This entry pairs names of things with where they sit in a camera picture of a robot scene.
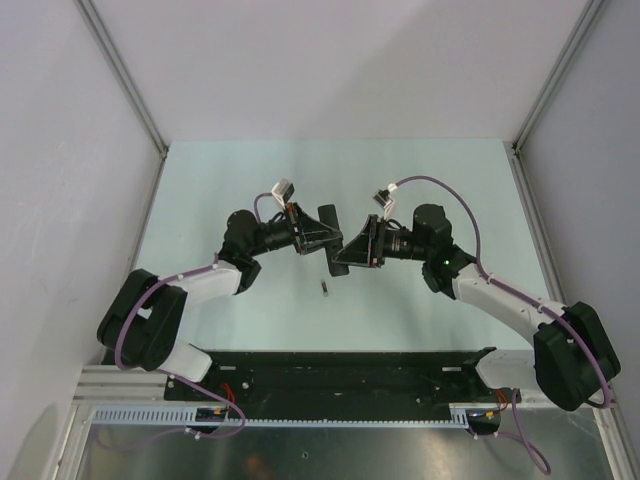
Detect left aluminium frame post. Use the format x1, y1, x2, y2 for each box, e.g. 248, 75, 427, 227
73, 0, 169, 159

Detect aluminium frame post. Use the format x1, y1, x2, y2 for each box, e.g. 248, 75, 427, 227
512, 0, 609, 151
73, 0, 169, 159

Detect black remote control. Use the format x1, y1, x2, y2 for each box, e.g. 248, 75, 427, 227
317, 204, 349, 277

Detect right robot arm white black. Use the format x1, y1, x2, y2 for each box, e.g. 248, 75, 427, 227
332, 204, 621, 411

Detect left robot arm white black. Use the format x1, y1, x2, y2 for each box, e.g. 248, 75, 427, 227
97, 202, 343, 400

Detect grey slotted cable duct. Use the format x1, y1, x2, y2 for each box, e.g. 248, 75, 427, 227
91, 404, 499, 428

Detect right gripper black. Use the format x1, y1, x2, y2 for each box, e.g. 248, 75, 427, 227
332, 215, 430, 269

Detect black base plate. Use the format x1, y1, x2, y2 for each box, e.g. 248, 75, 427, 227
102, 349, 524, 421

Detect right aluminium frame post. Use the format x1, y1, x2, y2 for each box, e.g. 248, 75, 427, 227
512, 0, 609, 151

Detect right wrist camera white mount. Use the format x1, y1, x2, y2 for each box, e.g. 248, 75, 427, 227
373, 183, 398, 221

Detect aluminium cross rail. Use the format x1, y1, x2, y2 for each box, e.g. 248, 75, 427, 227
73, 365, 167, 404

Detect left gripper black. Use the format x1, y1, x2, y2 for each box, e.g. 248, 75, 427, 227
247, 202, 342, 257

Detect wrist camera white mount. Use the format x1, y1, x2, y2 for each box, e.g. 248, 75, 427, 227
270, 179, 295, 210
373, 183, 398, 221

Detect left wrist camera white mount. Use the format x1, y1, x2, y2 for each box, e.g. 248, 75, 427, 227
270, 179, 295, 210

